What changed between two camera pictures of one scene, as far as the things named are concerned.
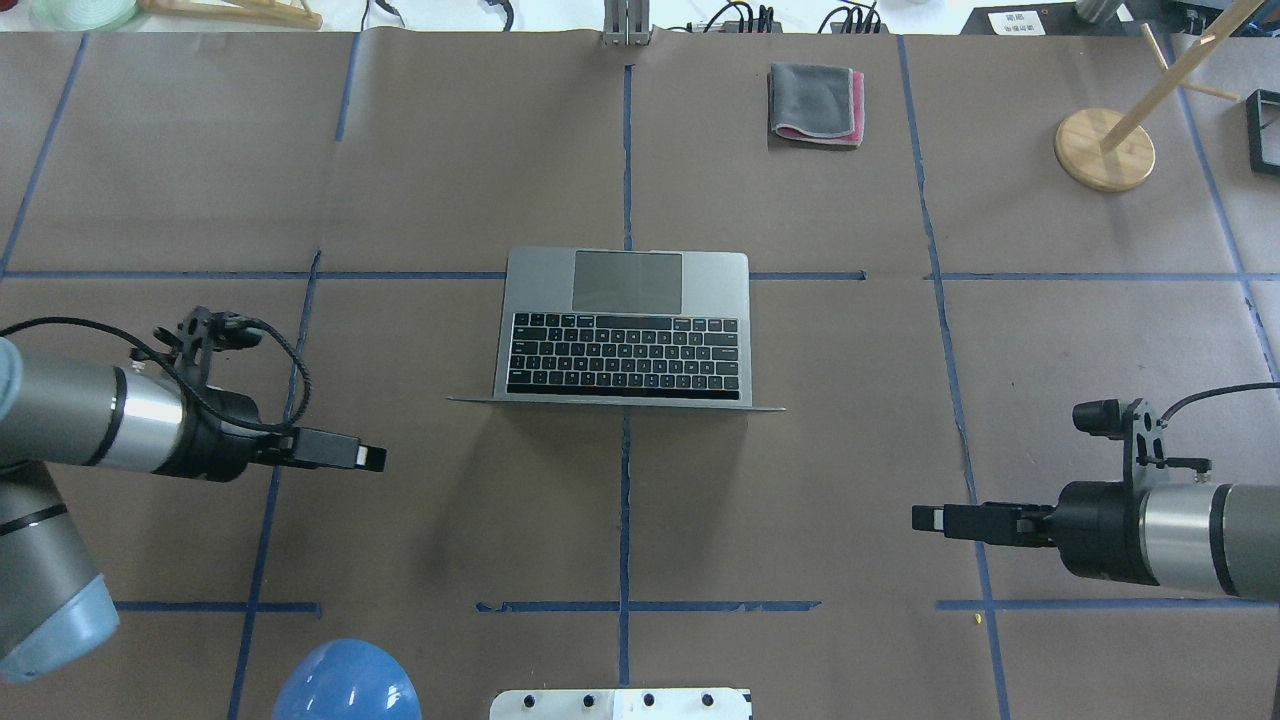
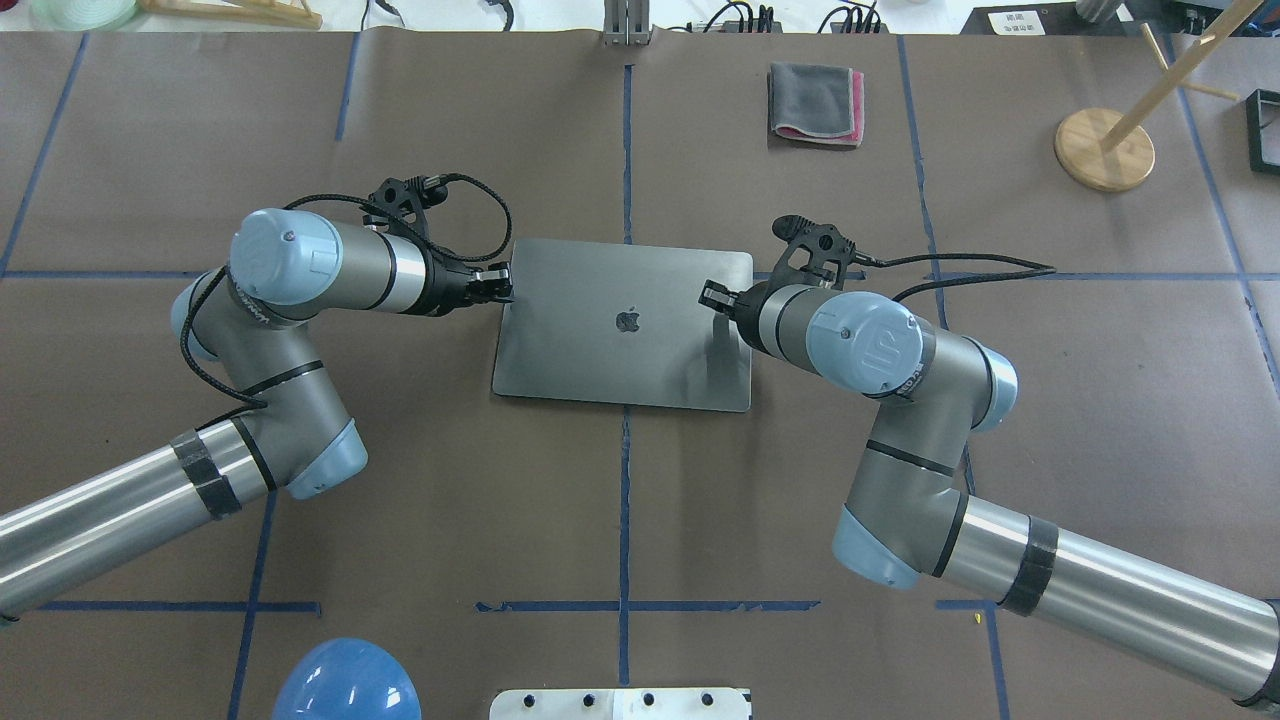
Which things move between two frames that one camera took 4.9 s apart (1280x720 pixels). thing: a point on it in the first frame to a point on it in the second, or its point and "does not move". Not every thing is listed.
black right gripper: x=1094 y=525 to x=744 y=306
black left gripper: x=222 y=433 to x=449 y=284
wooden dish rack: x=274 y=13 does not move
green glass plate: x=79 y=15 does not move
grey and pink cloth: x=820 y=104 does not move
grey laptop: x=624 y=328 does not move
